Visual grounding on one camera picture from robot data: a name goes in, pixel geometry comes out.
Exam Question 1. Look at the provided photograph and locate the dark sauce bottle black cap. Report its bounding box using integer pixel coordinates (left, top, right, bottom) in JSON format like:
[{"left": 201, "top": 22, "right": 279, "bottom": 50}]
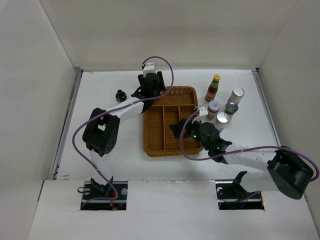
[{"left": 115, "top": 89, "right": 127, "bottom": 103}]

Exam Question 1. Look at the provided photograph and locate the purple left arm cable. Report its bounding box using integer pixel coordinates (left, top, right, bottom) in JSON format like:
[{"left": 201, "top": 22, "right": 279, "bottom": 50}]
[{"left": 72, "top": 56, "right": 175, "bottom": 210}]

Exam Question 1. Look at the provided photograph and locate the spice jar white red lid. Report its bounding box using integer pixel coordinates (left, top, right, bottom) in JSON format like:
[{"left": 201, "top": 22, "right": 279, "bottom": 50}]
[{"left": 206, "top": 100, "right": 221, "bottom": 120}]

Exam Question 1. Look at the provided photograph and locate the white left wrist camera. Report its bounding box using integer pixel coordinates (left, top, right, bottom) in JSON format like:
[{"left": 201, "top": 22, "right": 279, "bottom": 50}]
[{"left": 141, "top": 62, "right": 157, "bottom": 77}]

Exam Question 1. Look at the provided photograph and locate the red chili sauce bottle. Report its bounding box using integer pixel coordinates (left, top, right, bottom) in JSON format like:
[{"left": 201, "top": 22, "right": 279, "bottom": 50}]
[{"left": 205, "top": 74, "right": 221, "bottom": 102}]

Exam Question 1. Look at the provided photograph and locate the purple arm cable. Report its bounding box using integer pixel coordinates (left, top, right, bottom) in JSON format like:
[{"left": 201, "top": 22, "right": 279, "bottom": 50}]
[
  {"left": 179, "top": 109, "right": 320, "bottom": 181},
  {"left": 72, "top": 56, "right": 175, "bottom": 210}
]

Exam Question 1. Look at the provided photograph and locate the tall jar silver lid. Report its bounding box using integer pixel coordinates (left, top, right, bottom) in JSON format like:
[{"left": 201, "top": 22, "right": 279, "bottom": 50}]
[{"left": 227, "top": 87, "right": 245, "bottom": 105}]

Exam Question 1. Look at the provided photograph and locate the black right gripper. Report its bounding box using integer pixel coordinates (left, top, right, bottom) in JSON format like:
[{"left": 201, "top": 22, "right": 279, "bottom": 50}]
[{"left": 169, "top": 115, "right": 211, "bottom": 151}]

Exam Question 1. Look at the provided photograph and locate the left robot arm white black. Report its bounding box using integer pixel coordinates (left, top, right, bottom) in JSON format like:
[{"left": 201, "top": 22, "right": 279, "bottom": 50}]
[{"left": 82, "top": 70, "right": 166, "bottom": 157}]

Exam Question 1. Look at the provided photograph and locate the brown wicker basket tray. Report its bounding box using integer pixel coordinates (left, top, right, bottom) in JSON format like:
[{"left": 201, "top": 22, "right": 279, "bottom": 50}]
[{"left": 142, "top": 86, "right": 204, "bottom": 159}]

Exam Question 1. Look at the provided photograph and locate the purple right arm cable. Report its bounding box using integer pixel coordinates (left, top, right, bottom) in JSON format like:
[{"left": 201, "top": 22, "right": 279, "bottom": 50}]
[{"left": 179, "top": 109, "right": 320, "bottom": 181}]

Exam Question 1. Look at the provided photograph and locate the clear top salt grinder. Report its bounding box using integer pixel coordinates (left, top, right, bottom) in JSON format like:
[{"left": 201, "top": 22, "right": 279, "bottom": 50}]
[{"left": 224, "top": 101, "right": 239, "bottom": 117}]

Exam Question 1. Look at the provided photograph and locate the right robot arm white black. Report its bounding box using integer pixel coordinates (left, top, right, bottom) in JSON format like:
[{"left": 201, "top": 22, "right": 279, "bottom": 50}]
[{"left": 170, "top": 118, "right": 320, "bottom": 200}]

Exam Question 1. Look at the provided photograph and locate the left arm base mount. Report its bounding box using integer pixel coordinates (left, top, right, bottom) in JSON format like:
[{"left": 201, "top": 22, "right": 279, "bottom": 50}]
[{"left": 77, "top": 178, "right": 129, "bottom": 211}]

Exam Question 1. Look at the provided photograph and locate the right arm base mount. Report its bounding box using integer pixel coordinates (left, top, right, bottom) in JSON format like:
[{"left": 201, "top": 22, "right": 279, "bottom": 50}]
[{"left": 215, "top": 171, "right": 265, "bottom": 211}]

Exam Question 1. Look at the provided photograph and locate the white jar silver lid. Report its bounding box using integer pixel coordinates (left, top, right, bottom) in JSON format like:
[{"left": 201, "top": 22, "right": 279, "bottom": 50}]
[{"left": 214, "top": 112, "right": 230, "bottom": 133}]

